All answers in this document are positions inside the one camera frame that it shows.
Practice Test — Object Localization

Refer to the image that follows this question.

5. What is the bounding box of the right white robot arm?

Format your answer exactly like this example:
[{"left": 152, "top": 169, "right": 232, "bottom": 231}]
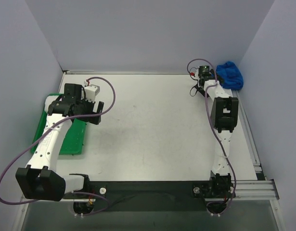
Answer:
[{"left": 191, "top": 65, "right": 239, "bottom": 200}]

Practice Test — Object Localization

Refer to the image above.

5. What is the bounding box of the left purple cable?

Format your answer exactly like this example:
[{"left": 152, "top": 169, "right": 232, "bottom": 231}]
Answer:
[{"left": 0, "top": 77, "right": 116, "bottom": 216}]

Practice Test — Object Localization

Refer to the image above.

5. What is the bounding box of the blue towel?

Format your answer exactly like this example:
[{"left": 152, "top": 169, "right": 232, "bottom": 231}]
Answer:
[{"left": 216, "top": 61, "right": 244, "bottom": 90}]

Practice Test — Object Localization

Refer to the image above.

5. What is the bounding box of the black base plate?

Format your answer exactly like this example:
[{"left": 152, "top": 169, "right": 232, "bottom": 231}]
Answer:
[{"left": 62, "top": 180, "right": 236, "bottom": 212}]

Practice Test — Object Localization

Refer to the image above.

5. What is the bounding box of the aluminium right rail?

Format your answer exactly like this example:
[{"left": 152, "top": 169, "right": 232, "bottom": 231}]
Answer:
[{"left": 232, "top": 90, "right": 267, "bottom": 180}]

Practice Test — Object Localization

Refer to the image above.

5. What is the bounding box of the aluminium front rail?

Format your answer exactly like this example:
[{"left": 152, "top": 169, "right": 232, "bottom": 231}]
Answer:
[{"left": 17, "top": 180, "right": 280, "bottom": 200}]

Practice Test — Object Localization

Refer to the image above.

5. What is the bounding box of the aluminium rail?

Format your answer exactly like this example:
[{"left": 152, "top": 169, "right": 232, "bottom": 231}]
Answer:
[
  {"left": 17, "top": 180, "right": 280, "bottom": 200},
  {"left": 232, "top": 90, "right": 267, "bottom": 180}
]

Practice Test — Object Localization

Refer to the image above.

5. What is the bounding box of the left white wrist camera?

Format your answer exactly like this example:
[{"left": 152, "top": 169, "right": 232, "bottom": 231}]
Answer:
[{"left": 84, "top": 80, "right": 100, "bottom": 102}]

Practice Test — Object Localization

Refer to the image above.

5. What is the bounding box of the rolled white towel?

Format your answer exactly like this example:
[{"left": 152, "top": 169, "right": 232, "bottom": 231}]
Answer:
[{"left": 44, "top": 94, "right": 62, "bottom": 113}]

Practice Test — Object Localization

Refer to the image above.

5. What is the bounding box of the green plastic tray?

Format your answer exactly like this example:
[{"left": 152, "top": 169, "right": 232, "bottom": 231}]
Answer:
[{"left": 32, "top": 93, "right": 87, "bottom": 155}]

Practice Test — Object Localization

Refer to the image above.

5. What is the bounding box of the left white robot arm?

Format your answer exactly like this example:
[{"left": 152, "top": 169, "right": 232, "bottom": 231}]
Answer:
[{"left": 15, "top": 83, "right": 104, "bottom": 201}]

